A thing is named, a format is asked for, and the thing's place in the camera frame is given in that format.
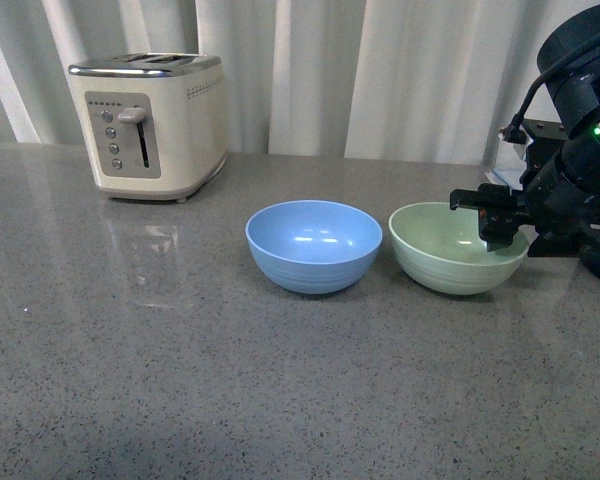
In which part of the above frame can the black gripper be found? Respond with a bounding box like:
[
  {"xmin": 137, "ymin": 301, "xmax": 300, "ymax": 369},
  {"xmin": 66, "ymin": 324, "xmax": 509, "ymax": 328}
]
[{"xmin": 449, "ymin": 120, "xmax": 600, "ymax": 257}]

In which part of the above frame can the green bowl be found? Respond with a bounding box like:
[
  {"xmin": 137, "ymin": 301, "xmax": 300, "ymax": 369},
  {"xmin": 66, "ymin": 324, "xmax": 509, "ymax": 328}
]
[{"xmin": 388, "ymin": 202, "xmax": 529, "ymax": 295}]

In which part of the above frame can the blue bowl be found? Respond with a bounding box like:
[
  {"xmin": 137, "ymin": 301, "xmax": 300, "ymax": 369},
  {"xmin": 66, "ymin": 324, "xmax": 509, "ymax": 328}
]
[{"xmin": 245, "ymin": 200, "xmax": 383, "ymax": 295}]

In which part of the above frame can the white pleated curtain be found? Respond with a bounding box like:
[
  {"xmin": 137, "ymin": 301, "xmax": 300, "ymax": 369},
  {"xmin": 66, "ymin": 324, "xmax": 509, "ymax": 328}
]
[{"xmin": 0, "ymin": 1, "xmax": 587, "ymax": 166}]

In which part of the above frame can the cream two-slot toaster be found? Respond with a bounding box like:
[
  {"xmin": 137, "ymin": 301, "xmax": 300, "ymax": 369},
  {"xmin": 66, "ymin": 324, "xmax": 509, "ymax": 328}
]
[{"xmin": 68, "ymin": 52, "xmax": 229, "ymax": 201}]

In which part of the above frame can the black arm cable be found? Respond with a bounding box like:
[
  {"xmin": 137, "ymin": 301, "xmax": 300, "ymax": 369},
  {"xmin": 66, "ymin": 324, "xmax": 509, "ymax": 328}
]
[{"xmin": 499, "ymin": 24, "xmax": 600, "ymax": 146}]

